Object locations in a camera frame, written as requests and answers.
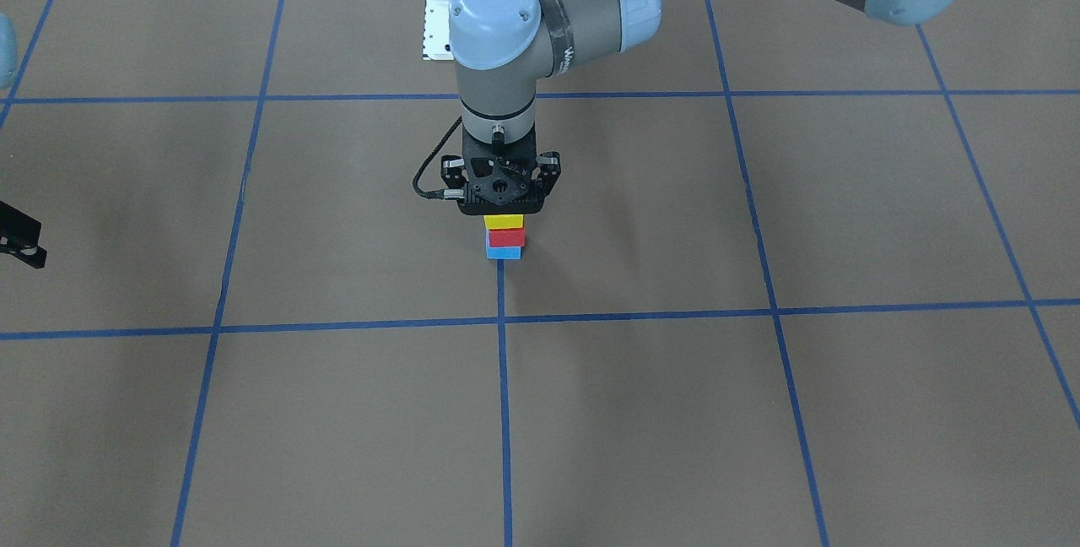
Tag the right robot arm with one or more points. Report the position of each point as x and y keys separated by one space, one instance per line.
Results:
x=9 y=59

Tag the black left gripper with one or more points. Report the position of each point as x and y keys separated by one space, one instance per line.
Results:
x=453 y=171

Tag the blue block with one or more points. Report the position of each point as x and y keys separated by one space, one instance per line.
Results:
x=504 y=253

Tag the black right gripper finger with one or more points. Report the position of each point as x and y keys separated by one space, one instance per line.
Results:
x=20 y=237

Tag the red block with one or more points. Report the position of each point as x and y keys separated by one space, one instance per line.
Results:
x=504 y=238

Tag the yellow block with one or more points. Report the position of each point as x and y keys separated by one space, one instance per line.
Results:
x=504 y=221

